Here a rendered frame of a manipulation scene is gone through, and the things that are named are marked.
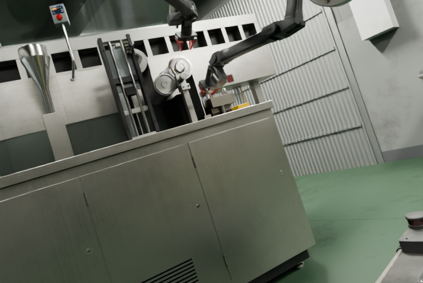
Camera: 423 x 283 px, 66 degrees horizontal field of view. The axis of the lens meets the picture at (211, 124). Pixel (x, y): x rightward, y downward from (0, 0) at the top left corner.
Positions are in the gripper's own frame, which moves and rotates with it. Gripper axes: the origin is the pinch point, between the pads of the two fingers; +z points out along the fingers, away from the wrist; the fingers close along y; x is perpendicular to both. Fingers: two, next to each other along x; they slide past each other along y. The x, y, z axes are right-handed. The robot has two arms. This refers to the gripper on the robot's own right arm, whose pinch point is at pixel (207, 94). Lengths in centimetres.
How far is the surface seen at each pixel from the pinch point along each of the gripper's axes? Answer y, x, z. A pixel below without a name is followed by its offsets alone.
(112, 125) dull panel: -47, 26, 35
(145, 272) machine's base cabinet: -61, -67, 23
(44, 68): -75, 40, -5
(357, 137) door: 214, -4, 129
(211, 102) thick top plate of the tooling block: 4.1, 0.3, 7.9
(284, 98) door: 192, 94, 151
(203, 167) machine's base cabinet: -22.0, -39.1, 5.5
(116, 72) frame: -44.3, 19.4, -11.8
